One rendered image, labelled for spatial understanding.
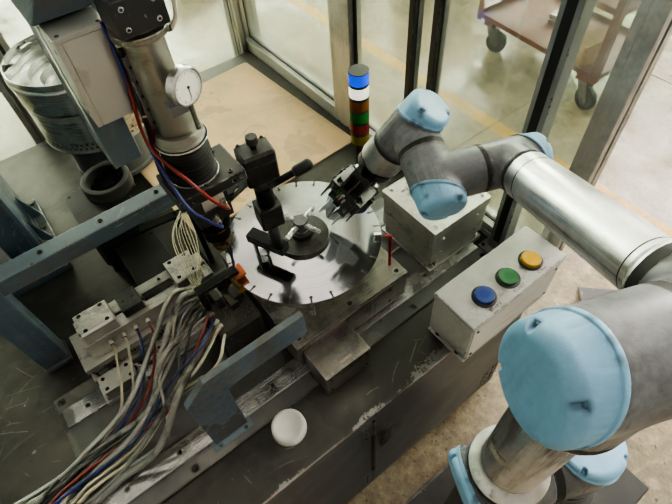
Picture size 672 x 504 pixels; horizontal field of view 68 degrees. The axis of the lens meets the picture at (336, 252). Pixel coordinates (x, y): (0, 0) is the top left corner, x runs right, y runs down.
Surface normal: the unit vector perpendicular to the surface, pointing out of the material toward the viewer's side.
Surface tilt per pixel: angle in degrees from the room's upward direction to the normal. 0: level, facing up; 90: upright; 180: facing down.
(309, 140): 0
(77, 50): 90
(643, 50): 90
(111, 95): 90
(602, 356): 13
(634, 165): 0
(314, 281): 0
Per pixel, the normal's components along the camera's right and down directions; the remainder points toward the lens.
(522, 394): -0.96, 0.16
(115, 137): 0.61, 0.61
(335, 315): -0.06, -0.60
